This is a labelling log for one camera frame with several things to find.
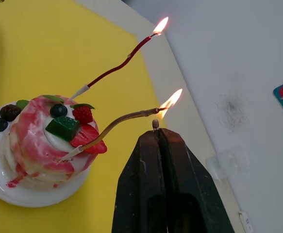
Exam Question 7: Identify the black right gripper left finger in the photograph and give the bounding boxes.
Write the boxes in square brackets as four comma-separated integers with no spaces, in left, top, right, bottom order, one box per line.
[111,131,168,233]

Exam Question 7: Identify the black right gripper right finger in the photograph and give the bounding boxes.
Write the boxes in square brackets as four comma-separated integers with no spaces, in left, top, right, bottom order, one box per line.
[157,128,235,233]

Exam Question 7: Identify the yellow wavy candle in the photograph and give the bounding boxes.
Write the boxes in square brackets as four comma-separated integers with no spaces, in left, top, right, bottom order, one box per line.
[60,88,183,161]

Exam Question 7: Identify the red wavy candle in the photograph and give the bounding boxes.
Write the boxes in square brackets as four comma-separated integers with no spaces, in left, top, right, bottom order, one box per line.
[67,16,169,101]

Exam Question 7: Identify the pink fruit-topped cake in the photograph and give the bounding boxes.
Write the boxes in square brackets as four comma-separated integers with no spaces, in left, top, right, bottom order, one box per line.
[0,94,108,182]

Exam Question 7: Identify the white label tag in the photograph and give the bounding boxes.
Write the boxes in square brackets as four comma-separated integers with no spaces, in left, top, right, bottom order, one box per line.
[238,211,255,233]

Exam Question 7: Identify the white round plate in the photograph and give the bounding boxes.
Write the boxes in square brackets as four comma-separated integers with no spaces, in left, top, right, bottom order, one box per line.
[0,103,91,208]

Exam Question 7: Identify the yellow table mat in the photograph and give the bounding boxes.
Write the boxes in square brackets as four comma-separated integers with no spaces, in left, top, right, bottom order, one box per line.
[0,0,168,233]

